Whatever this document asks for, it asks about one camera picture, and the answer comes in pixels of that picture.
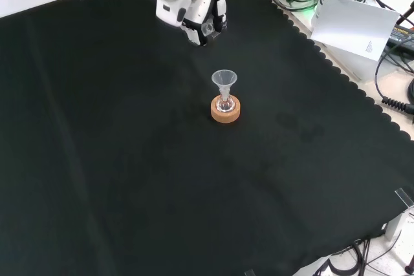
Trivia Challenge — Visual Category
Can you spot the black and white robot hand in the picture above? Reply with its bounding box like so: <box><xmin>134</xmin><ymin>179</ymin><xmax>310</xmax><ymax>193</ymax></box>
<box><xmin>155</xmin><ymin>0</ymin><xmax>229</xmax><ymax>47</ymax></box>

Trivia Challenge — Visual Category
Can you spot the clear graduated cylinder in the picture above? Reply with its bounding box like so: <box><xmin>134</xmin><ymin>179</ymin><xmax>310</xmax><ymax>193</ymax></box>
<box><xmin>200</xmin><ymin>20</ymin><xmax>216</xmax><ymax>36</ymax></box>

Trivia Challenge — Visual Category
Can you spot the clear plastic funnel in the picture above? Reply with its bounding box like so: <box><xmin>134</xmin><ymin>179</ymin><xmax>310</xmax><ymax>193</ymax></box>
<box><xmin>211</xmin><ymin>69</ymin><xmax>238</xmax><ymax>96</ymax></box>

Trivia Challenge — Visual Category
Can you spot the small round-bottom glass flask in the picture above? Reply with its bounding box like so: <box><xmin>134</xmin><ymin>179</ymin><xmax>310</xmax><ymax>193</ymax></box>
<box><xmin>216</xmin><ymin>92</ymin><xmax>235</xmax><ymax>112</ymax></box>

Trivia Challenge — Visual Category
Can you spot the pale board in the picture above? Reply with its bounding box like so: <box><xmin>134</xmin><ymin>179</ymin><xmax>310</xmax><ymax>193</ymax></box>
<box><xmin>309</xmin><ymin>0</ymin><xmax>401</xmax><ymax>62</ymax></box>

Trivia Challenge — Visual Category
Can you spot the black bench cloth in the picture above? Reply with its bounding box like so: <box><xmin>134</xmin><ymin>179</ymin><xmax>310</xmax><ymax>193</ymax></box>
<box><xmin>0</xmin><ymin>0</ymin><xmax>414</xmax><ymax>276</ymax></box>

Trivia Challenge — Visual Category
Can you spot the black power supply box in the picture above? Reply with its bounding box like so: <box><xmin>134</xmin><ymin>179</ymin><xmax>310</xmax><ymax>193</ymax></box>
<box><xmin>387</xmin><ymin>25</ymin><xmax>414</xmax><ymax>49</ymax></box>

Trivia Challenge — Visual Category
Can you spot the cork ring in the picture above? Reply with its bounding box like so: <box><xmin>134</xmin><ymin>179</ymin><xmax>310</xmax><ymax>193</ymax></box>
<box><xmin>210</xmin><ymin>94</ymin><xmax>243</xmax><ymax>124</ymax></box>

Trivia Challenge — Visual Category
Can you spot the black coiled cable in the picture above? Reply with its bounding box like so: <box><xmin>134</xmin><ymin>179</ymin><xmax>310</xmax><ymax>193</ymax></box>
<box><xmin>374</xmin><ymin>46</ymin><xmax>414</xmax><ymax>115</ymax></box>

